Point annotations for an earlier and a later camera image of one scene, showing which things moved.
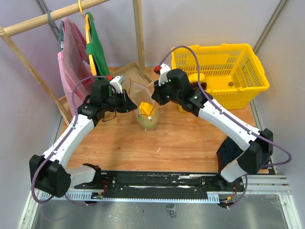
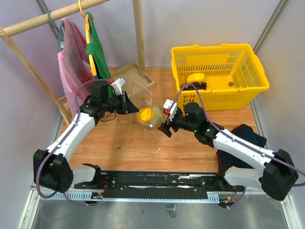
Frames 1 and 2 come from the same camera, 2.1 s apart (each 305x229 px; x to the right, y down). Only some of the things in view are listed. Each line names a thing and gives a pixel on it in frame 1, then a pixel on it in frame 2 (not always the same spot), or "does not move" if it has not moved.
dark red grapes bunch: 195,85 does not move
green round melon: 147,122 → 158,117
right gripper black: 157,94 → 165,128
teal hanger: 60,35 does not move
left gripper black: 127,104 does not move
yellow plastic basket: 232,71 does not move
